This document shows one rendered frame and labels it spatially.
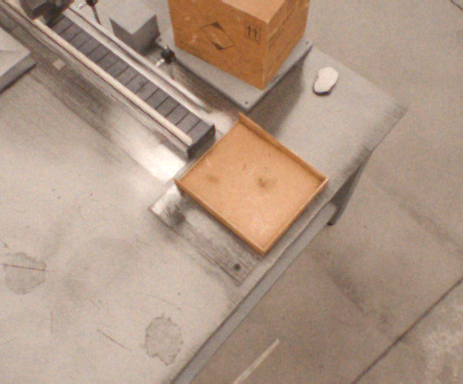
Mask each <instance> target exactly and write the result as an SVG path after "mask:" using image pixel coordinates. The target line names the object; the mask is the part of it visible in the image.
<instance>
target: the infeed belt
mask: <svg viewBox="0 0 463 384"><path fill-rule="evenodd" d="M2 2H5V1H4V0H2ZM5 3H6V2H5ZM6 5H8V6H10V5H9V4H8V3H6ZM10 7H11V8H12V9H13V10H15V9H14V8H13V7H12V6H10ZM15 11H16V12H17V13H18V14H19V15H21V14H20V13H19V12H18V11H17V10H15ZM21 16H22V17H23V18H24V19H27V18H25V17H24V16H23V15H21ZM27 20H28V19H27ZM28 22H29V23H32V22H31V21H29V20H28ZM32 25H33V26H35V27H36V25H35V24H34V23H32ZM45 26H47V27H48V28H50V29H51V30H52V31H53V32H55V33H56V34H57V35H58V36H60V37H61V38H62V39H63V40H66V42H67V43H69V44H70V45H71V46H73V47H74V49H77V50H78V52H80V53H82V54H83V55H84V56H85V57H87V58H88V59H89V60H91V61H92V62H93V63H95V65H98V66H99V68H100V69H103V71H105V72H106V73H107V74H109V75H110V76H111V77H113V78H114V79H115V80H116V81H118V82H119V83H120V84H121V85H123V86H124V87H125V88H127V89H128V90H129V91H131V93H134V94H135V96H136V97H139V99H141V100H142V101H143V102H145V103H146V104H147V105H149V106H150V107H151V108H152V109H154V110H155V111H156V112H157V113H159V114H160V115H161V116H163V117H164V118H165V119H167V121H169V122H171V124H172V125H174V126H175V127H176V128H178V129H179V130H181V131H182V133H185V134H186V136H188V137H190V139H191V140H192V144H191V145H190V146H189V145H187V144H186V143H185V142H184V141H182V140H181V139H180V138H179V137H177V136H176V135H174V133H172V132H171V131H170V130H169V129H167V128H166V127H165V126H163V125H162V124H161V123H159V121H156V120H155V118H154V117H151V115H150V114H148V113H147V112H145V111H144V110H143V109H141V108H140V107H139V105H136V104H135V103H134V102H133V101H131V100H130V99H129V98H128V97H126V96H125V95H124V94H123V93H121V92H120V91H119V90H118V89H116V88H115V87H114V86H113V85H111V84H110V83H109V82H107V81H106V80H104V79H103V77H100V76H99V74H98V73H95V71H93V70H92V69H91V68H89V67H88V66H87V65H85V64H84V63H83V62H82V61H80V60H79V59H78V58H77V57H75V56H74V55H73V54H72V53H70V52H69V51H68V50H66V48H64V47H62V45H61V44H58V43H57V41H55V40H53V38H51V37H50V36H48V35H47V34H46V33H45V32H43V31H42V30H41V29H40V28H39V27H36V28H38V29H39V30H40V31H41V32H43V33H44V34H45V35H46V36H48V37H49V38H50V39H51V40H53V41H54V42H55V43H56V44H58V45H59V46H60V47H62V48H63V49H65V50H66V52H67V53H70V55H71V56H73V57H74V58H76V59H77V60H78V61H80V62H81V63H82V65H85V66H86V67H87V68H88V69H90V70H91V71H92V72H93V73H95V74H96V75H97V76H99V77H100V78H101V79H103V81H105V82H107V84H108V85H111V87H112V88H114V89H115V90H116V91H118V92H119V93H121V94H122V95H123V97H126V98H127V100H129V101H131V102H132V103H133V104H134V105H136V106H137V107H138V108H139V109H141V110H142V111H143V112H144V113H146V114H147V115H148V116H149V117H151V118H152V119H153V120H155V121H156V122H157V123H159V125H161V126H163V128H164V129H167V131H168V132H170V133H171V134H172V135H174V137H177V138H178V140H179V141H182V143H183V144H186V146H187V147H189V148H192V147H193V146H194V145H195V144H196V143H197V142H198V141H199V140H200V139H201V138H202V137H203V136H204V135H205V134H206V133H207V132H208V131H209V129H211V128H212V127H211V126H210V125H209V124H207V123H206V122H205V121H203V120H202V119H201V118H200V117H198V116H197V115H196V114H194V113H193V112H190V110H188V109H187V108H186V106H183V105H182V104H180V102H178V101H177V100H176V99H174V98H173V97H171V96H170V94H167V93H166V92H165V91H164V90H162V89H161V88H160V87H159V86H157V85H156V84H155V83H154V82H151V81H150V79H148V78H147V77H145V76H144V75H143V74H141V73H140V72H139V71H138V70H136V69H135V68H134V67H133V66H131V65H130V64H128V63H127V62H125V61H124V60H123V59H122V58H120V57H119V56H118V55H117V54H115V53H114V52H113V51H111V50H110V49H108V48H107V47H106V46H105V45H103V44H102V43H101V42H100V41H98V40H97V39H96V38H94V37H93V36H91V35H90V33H87V32H86V31H85V30H83V29H82V28H81V27H80V26H78V25H77V24H75V23H74V22H73V20H70V19H69V18H68V17H67V16H65V15H64V14H63V13H61V15H59V16H57V18H56V19H55V20H53V21H52V22H51V23H50V24H47V25H45Z"/></svg>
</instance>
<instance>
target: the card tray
mask: <svg viewBox="0 0 463 384"><path fill-rule="evenodd" d="M173 178H174V181H175V185H176V186H178V187H179V188H180V189H182V191H184V192H185V193H186V194H187V195H189V196H190V197H191V198H192V199H194V200H195V201H196V202H198V204H200V205H201V206H202V207H204V208H205V209H206V210H207V211H209V213H210V214H213V216H214V217H215V218H217V219H218V220H219V221H220V222H222V223H223V224H224V225H225V226H227V227H228V228H229V229H231V230H232V231H233V233H236V235H237V236H238V237H240V238H241V239H242V240H244V241H245V242H246V243H247V244H248V245H250V246H251V247H252V248H253V249H255V250H256V251H257V252H258V253H260V255H262V256H263V257H264V255H265V253H267V251H268V250H269V249H271V246H272V245H274V244H275V242H276V241H278V239H279V237H281V236H282V235H283V233H284V232H285V231H286V230H287V229H288V228H289V227H290V226H291V224H292V223H293V222H295V219H296V218H298V216H299V215H300V214H302V211H303V210H305V209H306V207H307V206H308V205H309V204H310V202H312V201H313V200H314V198H315V197H316V196H317V195H318V194H319V193H320V191H322V189H323V188H324V187H326V184H327V183H328V180H329V179H330V177H328V176H327V175H325V174H324V173H322V172H321V171H319V170H318V168H315V167H314V166H313V165H312V164H310V163H309V162H307V161H306V160H304V159H303V158H302V157H301V156H298V154H297V153H295V152H294V151H292V150H291V148H288V147H287V146H286V145H285V144H283V143H282V142H280V141H279V140H277V139H276V138H275V137H273V136H271V134H270V133H267V131H265V130H264V129H262V128H261V127H260V126H259V125H256V123H255V122H253V121H252V120H250V119H249V118H248V117H246V116H244V114H241V113H239V121H237V122H236V124H235V125H233V127H232V128H231V129H229V131H228V132H227V133H225V135H224V136H223V137H221V139H220V140H219V141H217V143H216V144H215V145H213V147H211V148H209V150H208V151H207V152H206V153H205V154H204V155H203V156H202V157H201V158H200V159H199V160H198V161H197V162H196V163H195V164H194V165H193V166H192V167H191V168H190V169H189V170H188V171H187V172H186V173H185V174H184V175H182V177H181V178H180V179H176V178H175V176H174V177H173Z"/></svg>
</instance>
